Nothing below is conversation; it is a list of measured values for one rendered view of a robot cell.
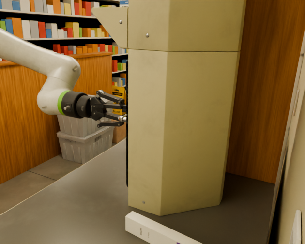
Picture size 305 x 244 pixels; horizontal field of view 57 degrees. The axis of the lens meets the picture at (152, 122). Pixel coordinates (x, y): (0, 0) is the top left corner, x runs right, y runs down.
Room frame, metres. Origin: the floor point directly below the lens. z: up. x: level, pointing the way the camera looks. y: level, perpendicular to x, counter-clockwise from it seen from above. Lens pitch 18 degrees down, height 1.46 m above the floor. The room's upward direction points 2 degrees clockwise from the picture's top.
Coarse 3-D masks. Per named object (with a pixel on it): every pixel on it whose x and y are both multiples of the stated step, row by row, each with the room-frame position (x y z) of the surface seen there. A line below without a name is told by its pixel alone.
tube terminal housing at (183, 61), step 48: (144, 0) 0.72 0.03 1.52; (192, 0) 0.71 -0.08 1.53; (240, 0) 0.75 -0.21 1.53; (144, 48) 0.72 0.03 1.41; (192, 48) 0.71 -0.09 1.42; (240, 48) 0.78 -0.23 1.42; (144, 96) 0.71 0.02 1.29; (192, 96) 0.71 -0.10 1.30; (144, 144) 0.71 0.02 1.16; (192, 144) 0.72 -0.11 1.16; (144, 192) 0.71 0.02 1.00; (192, 192) 0.72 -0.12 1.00
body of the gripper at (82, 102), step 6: (84, 96) 0.93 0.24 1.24; (90, 96) 0.93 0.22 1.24; (78, 102) 0.91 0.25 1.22; (84, 102) 0.90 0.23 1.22; (90, 102) 0.91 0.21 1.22; (96, 102) 0.90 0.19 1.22; (102, 102) 0.90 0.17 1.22; (78, 108) 0.90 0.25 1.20; (84, 108) 0.89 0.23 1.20; (90, 108) 0.92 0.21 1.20; (96, 108) 0.90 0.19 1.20; (102, 108) 0.89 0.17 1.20; (78, 114) 0.91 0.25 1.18; (84, 114) 0.90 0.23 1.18; (90, 114) 0.92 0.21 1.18; (96, 120) 0.91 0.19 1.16
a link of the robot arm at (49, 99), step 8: (48, 80) 1.00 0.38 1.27; (56, 80) 1.00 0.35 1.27; (48, 88) 0.98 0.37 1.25; (56, 88) 0.98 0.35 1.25; (64, 88) 1.00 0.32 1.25; (72, 88) 1.04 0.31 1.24; (40, 96) 0.96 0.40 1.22; (48, 96) 0.96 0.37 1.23; (56, 96) 0.95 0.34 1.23; (40, 104) 0.96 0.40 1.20; (48, 104) 0.95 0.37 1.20; (56, 104) 0.94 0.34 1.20; (48, 112) 0.96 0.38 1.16; (56, 112) 0.95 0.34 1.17
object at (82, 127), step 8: (64, 120) 2.89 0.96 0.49; (72, 120) 2.84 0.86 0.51; (80, 120) 2.79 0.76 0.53; (88, 120) 2.85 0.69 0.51; (104, 120) 3.13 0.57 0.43; (64, 128) 2.90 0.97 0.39; (72, 128) 2.85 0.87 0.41; (80, 128) 2.80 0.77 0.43; (88, 128) 2.86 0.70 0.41; (96, 128) 3.00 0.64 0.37; (80, 136) 2.82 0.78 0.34
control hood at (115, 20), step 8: (96, 8) 0.78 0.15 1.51; (104, 8) 0.77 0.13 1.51; (112, 8) 0.76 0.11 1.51; (120, 8) 0.75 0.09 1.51; (128, 8) 0.74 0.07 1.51; (96, 16) 0.78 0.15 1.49; (104, 16) 0.77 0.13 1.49; (112, 16) 0.76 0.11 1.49; (120, 16) 0.75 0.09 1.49; (128, 16) 0.74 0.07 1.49; (104, 24) 0.77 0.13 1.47; (112, 24) 0.76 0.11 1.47; (120, 24) 0.75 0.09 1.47; (112, 32) 0.76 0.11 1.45; (120, 32) 0.75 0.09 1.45; (120, 40) 0.75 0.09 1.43; (128, 48) 0.74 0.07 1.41
